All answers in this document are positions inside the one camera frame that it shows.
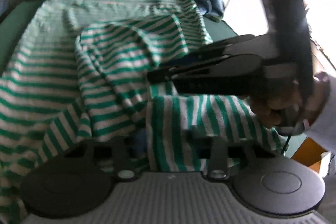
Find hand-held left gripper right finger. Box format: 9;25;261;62
187;126;263;180

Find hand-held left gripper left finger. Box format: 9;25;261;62
64;138;141;183

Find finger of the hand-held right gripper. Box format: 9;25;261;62
146;55;263;96
157;34;256;70

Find green white striped shirt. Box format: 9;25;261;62
0;0;286;224

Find person's right hand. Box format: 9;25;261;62
249;94;298;128

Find teal cloth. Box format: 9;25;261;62
194;0;227;22

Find cardboard box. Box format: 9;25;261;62
290;135;332;178

